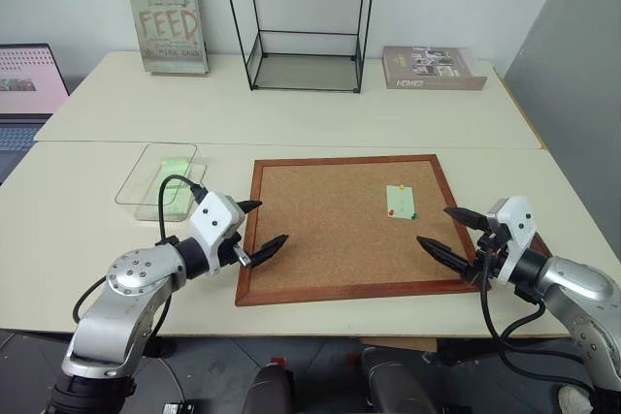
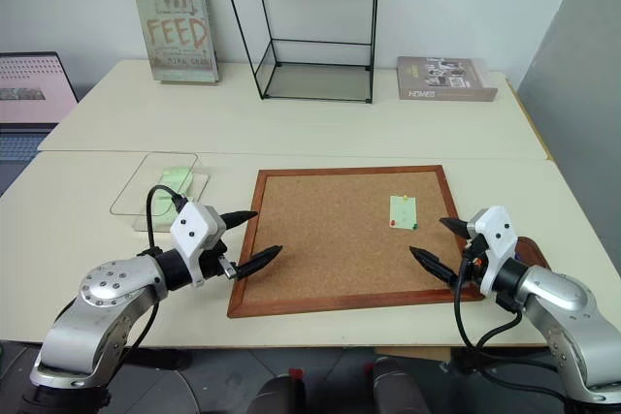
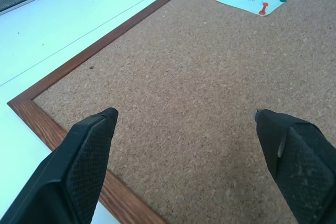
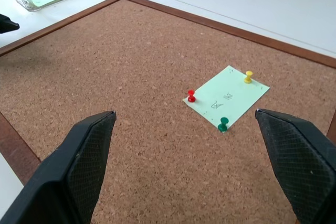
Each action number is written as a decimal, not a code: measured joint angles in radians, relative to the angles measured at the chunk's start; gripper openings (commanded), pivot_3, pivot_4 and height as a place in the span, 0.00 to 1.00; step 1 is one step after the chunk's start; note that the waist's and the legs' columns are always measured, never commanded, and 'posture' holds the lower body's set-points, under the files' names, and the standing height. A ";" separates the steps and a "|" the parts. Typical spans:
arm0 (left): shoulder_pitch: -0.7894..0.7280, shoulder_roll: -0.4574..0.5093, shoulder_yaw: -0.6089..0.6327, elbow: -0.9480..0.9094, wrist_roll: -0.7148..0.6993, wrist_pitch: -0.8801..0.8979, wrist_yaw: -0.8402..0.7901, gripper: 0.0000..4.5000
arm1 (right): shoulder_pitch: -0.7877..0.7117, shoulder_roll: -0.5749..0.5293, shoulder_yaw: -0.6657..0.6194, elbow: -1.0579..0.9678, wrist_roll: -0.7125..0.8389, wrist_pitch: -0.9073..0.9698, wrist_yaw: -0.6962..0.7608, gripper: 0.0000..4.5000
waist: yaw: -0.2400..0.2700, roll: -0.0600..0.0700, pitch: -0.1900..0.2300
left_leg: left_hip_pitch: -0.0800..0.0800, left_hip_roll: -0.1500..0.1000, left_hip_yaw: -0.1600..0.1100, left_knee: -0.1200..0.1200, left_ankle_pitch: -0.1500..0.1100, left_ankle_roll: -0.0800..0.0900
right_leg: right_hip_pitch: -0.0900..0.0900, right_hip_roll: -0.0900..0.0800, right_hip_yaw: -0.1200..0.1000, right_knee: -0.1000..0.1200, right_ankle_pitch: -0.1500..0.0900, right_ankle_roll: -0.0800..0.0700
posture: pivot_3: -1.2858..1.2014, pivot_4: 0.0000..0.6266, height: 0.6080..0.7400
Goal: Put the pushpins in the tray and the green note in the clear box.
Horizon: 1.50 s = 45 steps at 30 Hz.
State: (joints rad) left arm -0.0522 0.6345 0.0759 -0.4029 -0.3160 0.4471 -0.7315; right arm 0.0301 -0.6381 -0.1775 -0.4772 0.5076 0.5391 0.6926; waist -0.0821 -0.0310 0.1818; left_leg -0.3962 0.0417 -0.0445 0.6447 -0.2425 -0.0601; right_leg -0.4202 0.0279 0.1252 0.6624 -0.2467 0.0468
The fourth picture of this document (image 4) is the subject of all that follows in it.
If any yellow push pin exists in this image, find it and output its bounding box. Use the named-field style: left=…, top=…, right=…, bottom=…
left=243, top=70, right=254, bottom=84

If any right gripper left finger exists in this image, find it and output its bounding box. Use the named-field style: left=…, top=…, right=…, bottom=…
left=0, top=110, right=117, bottom=224

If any light green paper note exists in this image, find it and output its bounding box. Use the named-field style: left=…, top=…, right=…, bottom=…
left=182, top=65, right=271, bottom=132

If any cork board with wooden frame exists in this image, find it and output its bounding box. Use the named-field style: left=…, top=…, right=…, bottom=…
left=0, top=0, right=336, bottom=224

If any green push pin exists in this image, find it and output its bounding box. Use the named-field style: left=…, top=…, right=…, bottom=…
left=218, top=116, right=229, bottom=132

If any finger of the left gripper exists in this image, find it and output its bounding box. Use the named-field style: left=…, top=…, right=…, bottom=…
left=0, top=13, right=20, bottom=35

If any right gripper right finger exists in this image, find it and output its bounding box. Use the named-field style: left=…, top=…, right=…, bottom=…
left=255, top=108, right=336, bottom=224

